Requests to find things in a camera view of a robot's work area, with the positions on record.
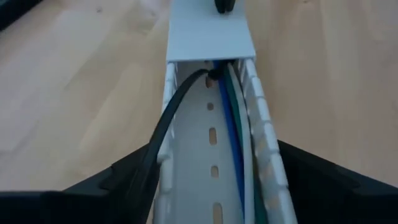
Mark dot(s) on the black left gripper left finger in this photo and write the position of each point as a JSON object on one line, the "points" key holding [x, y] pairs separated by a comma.
{"points": [[77, 205]]}

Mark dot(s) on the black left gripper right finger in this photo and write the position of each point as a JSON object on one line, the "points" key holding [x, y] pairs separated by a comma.
{"points": [[335, 196]]}

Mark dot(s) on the white duct cover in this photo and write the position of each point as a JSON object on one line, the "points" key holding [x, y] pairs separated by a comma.
{"points": [[208, 34]]}

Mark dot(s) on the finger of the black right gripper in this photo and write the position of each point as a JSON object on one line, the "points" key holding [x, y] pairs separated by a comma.
{"points": [[220, 4], [229, 4]]}

